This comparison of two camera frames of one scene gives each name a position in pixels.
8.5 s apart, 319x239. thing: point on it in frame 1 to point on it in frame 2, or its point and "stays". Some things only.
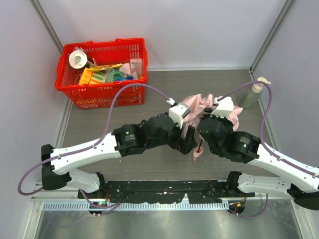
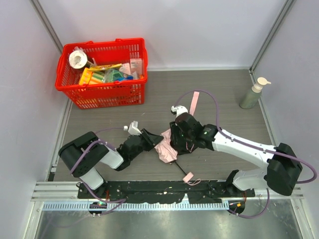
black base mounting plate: [166, 191] stays
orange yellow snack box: [89, 77] stays
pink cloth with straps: [200, 105] to [164, 148]
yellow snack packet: [103, 66] stays
